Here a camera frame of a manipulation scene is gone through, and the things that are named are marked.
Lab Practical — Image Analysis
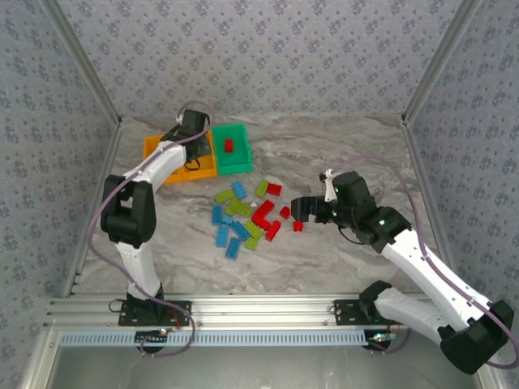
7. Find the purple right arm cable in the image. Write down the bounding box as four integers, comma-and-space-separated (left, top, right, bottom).
326, 154, 516, 370

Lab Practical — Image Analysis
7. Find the aluminium side rail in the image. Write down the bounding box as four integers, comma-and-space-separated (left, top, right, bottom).
62, 121, 122, 299
401, 117, 461, 284

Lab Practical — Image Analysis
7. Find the small circuit board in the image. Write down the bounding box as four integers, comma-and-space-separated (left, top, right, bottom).
135, 328, 170, 350
367, 331, 397, 350

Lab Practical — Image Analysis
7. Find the green plastic bin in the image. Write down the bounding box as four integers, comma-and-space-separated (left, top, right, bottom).
211, 122, 254, 176

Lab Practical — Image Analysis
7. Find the aluminium frame post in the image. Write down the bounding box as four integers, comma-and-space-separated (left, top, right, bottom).
40, 0, 123, 127
400, 0, 484, 127

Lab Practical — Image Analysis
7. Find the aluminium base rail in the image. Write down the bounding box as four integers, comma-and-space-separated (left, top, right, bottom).
43, 294, 447, 330

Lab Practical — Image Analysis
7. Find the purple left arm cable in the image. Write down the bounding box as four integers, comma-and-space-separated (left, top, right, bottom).
87, 100, 217, 360

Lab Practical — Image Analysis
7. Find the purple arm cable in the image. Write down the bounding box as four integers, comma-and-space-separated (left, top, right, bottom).
326, 154, 516, 370
87, 100, 217, 360

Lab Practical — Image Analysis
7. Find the white slotted cable duct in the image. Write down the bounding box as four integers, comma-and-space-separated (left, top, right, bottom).
59, 330, 371, 348

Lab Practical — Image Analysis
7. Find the orange bin for blue bricks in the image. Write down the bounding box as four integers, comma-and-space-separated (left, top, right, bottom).
143, 131, 187, 187

